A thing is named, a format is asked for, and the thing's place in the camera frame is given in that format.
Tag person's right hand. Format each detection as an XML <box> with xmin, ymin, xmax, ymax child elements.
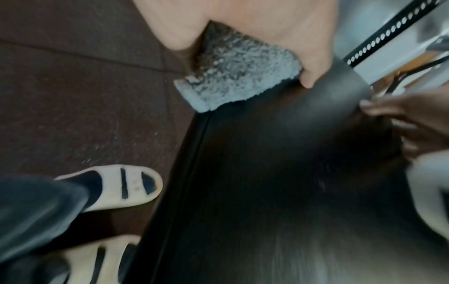
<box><xmin>359</xmin><ymin>88</ymin><xmax>449</xmax><ymax>162</ymax></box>

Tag person's left hand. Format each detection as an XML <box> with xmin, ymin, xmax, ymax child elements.
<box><xmin>133</xmin><ymin>0</ymin><xmax>339</xmax><ymax>89</ymax></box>

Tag grey cleaning cloth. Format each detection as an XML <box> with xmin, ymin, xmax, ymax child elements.
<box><xmin>173</xmin><ymin>21</ymin><xmax>303</xmax><ymax>113</ymax></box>

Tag black padded bench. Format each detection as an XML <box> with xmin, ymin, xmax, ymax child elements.
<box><xmin>131</xmin><ymin>56</ymin><xmax>449</xmax><ymax>284</ymax></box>

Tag person's dark trousers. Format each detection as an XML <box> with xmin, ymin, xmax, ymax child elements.
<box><xmin>0</xmin><ymin>176</ymin><xmax>91</xmax><ymax>284</ymax></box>

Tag black perforated steel upright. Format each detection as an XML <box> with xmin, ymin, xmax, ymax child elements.
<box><xmin>343</xmin><ymin>0</ymin><xmax>443</xmax><ymax>67</ymax></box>

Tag cream foam slipper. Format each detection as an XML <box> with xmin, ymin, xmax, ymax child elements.
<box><xmin>54</xmin><ymin>164</ymin><xmax>164</xmax><ymax>213</ymax></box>
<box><xmin>52</xmin><ymin>234</ymin><xmax>141</xmax><ymax>284</ymax></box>

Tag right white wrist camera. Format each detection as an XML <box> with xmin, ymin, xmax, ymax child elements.
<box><xmin>406</xmin><ymin>151</ymin><xmax>449</xmax><ymax>242</ymax></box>

